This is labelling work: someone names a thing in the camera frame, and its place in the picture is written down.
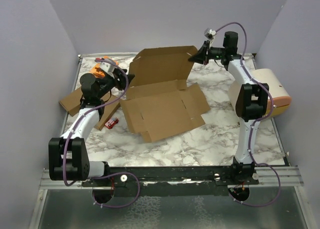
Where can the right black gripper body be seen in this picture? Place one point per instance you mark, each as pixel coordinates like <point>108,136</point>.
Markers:
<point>212,53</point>

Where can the folded flat brown cardboard box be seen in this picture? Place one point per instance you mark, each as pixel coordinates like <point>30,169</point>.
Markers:
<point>109,111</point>

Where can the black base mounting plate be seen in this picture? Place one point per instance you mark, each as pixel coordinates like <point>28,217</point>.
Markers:
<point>167,181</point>

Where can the aluminium rail frame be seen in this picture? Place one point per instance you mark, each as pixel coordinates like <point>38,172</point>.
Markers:
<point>273,204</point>

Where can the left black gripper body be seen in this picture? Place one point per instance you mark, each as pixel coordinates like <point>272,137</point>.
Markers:
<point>119,83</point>

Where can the cream toy bread bin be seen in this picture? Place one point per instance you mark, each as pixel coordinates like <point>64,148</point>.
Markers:
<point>281,99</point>

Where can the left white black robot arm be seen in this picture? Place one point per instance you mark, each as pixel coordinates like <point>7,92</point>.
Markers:
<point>67,155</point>

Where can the brown cardboard box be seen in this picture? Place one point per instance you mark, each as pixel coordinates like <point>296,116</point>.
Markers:
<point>109,111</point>
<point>159,104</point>
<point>71,103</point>

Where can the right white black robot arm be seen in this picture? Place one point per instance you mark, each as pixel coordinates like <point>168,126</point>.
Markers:
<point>251,103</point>

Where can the small red toy car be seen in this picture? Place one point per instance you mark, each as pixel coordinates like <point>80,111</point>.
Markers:
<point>111,122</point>

